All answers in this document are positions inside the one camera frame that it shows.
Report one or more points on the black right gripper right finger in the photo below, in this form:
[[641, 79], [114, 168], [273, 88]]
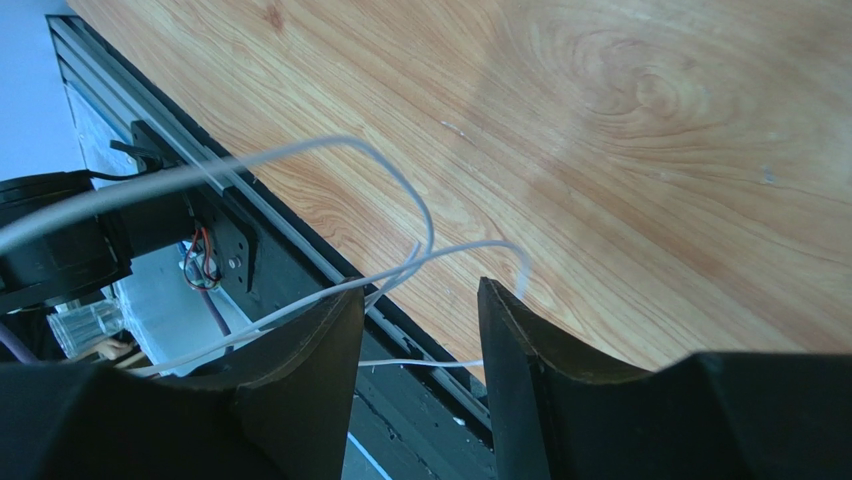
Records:
[[561, 409]]

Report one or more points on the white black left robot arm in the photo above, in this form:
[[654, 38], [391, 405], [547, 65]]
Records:
[[81, 258]]

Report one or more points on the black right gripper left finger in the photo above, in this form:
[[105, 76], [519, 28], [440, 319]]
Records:
[[277, 408]]

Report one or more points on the aluminium frame rail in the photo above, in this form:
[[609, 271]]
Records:
[[166, 126]]

